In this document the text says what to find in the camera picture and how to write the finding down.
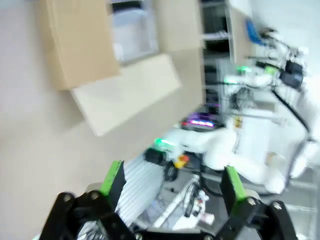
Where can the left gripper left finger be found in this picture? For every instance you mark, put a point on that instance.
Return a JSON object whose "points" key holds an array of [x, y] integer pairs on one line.
{"points": [[95, 215]]}

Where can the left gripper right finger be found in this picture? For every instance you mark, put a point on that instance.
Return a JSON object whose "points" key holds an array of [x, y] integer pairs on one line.
{"points": [[250, 220]]}

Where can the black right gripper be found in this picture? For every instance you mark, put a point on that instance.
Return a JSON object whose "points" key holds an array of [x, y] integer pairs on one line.
{"points": [[291, 73]]}

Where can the brown cardboard shipping box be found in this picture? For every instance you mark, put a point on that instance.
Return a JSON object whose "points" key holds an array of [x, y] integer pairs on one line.
{"points": [[82, 50]]}

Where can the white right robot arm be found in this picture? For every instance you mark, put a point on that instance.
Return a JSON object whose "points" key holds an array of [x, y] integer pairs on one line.
{"points": [[220, 160]]}

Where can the white robot with green lights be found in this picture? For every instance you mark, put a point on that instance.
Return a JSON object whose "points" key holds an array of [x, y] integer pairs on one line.
{"points": [[252, 80]]}

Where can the white ribbed panel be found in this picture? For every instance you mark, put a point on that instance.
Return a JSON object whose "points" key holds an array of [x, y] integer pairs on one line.
{"points": [[140, 190]]}

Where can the blue chair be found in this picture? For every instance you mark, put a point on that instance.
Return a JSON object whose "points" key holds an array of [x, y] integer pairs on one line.
{"points": [[253, 32]]}

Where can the metal shelf rack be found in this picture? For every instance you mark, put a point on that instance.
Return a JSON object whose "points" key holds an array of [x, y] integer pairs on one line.
{"points": [[215, 50]]}

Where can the yellow red emergency stop button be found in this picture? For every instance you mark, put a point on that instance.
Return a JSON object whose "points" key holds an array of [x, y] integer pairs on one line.
{"points": [[181, 161]]}

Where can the computer with purple lights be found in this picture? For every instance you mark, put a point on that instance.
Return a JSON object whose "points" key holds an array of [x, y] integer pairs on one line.
{"points": [[202, 121]]}

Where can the translucent grey plastic container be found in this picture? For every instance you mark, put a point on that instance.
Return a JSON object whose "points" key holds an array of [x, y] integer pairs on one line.
{"points": [[135, 32]]}

